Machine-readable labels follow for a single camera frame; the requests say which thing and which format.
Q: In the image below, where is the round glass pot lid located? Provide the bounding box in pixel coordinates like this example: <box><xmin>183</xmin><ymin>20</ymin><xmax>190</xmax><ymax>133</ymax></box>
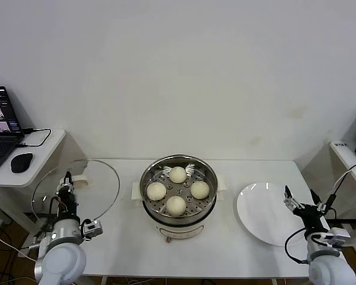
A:
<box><xmin>31</xmin><ymin>159</ymin><xmax>121</xmax><ymax>223</ymax></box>

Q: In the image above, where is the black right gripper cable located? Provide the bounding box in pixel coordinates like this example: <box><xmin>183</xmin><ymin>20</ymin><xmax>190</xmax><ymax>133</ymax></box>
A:
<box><xmin>284</xmin><ymin>227</ymin><xmax>311</xmax><ymax>264</ymax></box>

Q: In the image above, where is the cream electric pot base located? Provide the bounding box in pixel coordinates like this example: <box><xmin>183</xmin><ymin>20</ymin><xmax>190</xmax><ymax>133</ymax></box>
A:
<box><xmin>131</xmin><ymin>175</ymin><xmax>228</xmax><ymax>243</ymax></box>

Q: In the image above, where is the white side table with label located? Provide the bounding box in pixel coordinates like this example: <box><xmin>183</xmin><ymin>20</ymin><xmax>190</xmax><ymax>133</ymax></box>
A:
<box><xmin>329</xmin><ymin>141</ymin><xmax>356</xmax><ymax>208</ymax></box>

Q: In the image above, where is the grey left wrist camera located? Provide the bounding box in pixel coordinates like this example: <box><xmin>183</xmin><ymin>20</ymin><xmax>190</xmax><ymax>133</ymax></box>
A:
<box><xmin>81</xmin><ymin>218</ymin><xmax>104</xmax><ymax>240</ymax></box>

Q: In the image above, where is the black computer mouse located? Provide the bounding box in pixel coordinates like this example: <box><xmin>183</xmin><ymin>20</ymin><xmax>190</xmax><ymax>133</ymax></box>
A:
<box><xmin>10</xmin><ymin>152</ymin><xmax>34</xmax><ymax>173</ymax></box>

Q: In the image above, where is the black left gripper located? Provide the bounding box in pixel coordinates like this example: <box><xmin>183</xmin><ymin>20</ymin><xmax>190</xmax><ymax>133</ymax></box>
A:
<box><xmin>56</xmin><ymin>171</ymin><xmax>80</xmax><ymax>217</ymax></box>

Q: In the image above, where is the white round plate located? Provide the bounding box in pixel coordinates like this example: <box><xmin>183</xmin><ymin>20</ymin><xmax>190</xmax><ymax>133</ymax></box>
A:
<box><xmin>236</xmin><ymin>182</ymin><xmax>309</xmax><ymax>247</ymax></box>

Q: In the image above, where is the white steamed baozi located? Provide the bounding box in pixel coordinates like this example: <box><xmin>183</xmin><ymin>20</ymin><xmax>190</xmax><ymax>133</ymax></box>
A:
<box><xmin>146</xmin><ymin>182</ymin><xmax>167</xmax><ymax>202</ymax></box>
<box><xmin>165</xmin><ymin>195</ymin><xmax>187</xmax><ymax>217</ymax></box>
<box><xmin>190</xmin><ymin>180</ymin><xmax>211</xmax><ymax>200</ymax></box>
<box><xmin>169</xmin><ymin>166</ymin><xmax>187</xmax><ymax>183</ymax></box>

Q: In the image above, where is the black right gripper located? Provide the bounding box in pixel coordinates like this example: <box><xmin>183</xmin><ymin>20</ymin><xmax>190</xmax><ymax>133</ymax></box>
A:
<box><xmin>284</xmin><ymin>185</ymin><xmax>330</xmax><ymax>235</ymax></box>

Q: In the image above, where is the black laptop charger cable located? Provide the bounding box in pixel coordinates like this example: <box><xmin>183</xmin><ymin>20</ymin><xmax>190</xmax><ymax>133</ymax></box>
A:
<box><xmin>16</xmin><ymin>127</ymin><xmax>52</xmax><ymax>148</ymax></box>

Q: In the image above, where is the perforated steel steamer basket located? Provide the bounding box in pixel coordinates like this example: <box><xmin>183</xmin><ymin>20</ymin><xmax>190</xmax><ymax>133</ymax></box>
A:
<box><xmin>139</xmin><ymin>154</ymin><xmax>219</xmax><ymax>219</ymax></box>

